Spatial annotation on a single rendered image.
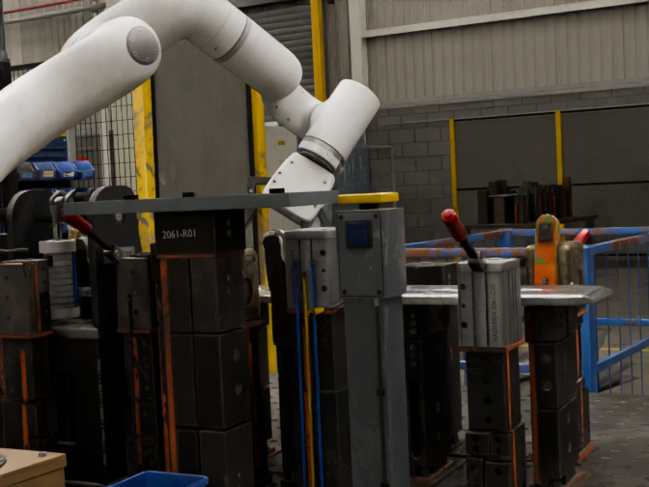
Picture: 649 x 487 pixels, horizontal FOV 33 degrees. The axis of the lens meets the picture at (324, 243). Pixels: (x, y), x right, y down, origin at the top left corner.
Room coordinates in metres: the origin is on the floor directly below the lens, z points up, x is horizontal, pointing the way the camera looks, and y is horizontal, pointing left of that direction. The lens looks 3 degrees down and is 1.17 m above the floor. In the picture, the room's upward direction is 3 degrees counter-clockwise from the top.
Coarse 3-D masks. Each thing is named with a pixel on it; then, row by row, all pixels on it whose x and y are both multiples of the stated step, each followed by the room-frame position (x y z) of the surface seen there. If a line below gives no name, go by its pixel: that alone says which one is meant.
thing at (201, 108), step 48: (192, 48) 5.14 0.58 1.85; (144, 96) 4.77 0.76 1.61; (192, 96) 5.12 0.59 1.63; (240, 96) 5.48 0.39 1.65; (144, 144) 4.77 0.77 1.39; (192, 144) 5.10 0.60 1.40; (240, 144) 5.46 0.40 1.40; (144, 192) 4.78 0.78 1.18; (240, 192) 5.44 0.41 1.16; (144, 240) 4.78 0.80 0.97
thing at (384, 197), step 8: (384, 192) 1.40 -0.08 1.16; (392, 192) 1.38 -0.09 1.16; (344, 200) 1.37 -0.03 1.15; (352, 200) 1.36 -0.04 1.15; (360, 200) 1.36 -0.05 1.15; (368, 200) 1.35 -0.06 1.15; (376, 200) 1.35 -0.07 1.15; (384, 200) 1.36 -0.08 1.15; (392, 200) 1.38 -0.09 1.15; (360, 208) 1.38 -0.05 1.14; (368, 208) 1.37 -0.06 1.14; (376, 208) 1.38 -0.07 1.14
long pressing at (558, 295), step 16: (416, 288) 1.75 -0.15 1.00; (432, 288) 1.73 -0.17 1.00; (448, 288) 1.72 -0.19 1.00; (528, 288) 1.66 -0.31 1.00; (544, 288) 1.65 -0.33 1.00; (560, 288) 1.64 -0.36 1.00; (576, 288) 1.63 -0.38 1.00; (592, 288) 1.62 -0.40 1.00; (608, 288) 1.64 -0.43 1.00; (448, 304) 1.60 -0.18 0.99; (528, 304) 1.54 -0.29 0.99; (544, 304) 1.53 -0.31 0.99; (560, 304) 1.52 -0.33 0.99; (576, 304) 1.51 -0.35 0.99
